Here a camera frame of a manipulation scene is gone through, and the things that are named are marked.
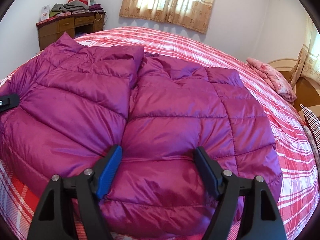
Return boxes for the purple puffer jacket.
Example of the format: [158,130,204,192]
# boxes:
[1,35,283,239]

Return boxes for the grey clothes pile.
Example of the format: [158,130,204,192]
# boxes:
[49,0,89,17]

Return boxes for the purple folded clothes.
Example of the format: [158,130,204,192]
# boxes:
[88,3,103,11]

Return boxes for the red plaid bed sheet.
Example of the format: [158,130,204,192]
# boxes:
[1,27,319,239]

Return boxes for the wooden desk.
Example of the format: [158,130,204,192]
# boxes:
[36,11,106,50]

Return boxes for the white card on desk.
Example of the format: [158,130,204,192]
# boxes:
[41,5,50,21]

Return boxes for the striped black white cloth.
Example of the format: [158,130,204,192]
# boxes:
[300,104,320,151]

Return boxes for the pink floral pillow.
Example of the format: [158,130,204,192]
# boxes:
[246,57,297,103]

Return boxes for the wooden headboard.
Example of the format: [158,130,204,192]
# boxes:
[268,59,319,119]

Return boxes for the beige side curtain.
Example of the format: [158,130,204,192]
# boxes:
[290,14,319,87]

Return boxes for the beige window curtain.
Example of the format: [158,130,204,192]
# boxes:
[119,0,214,34]

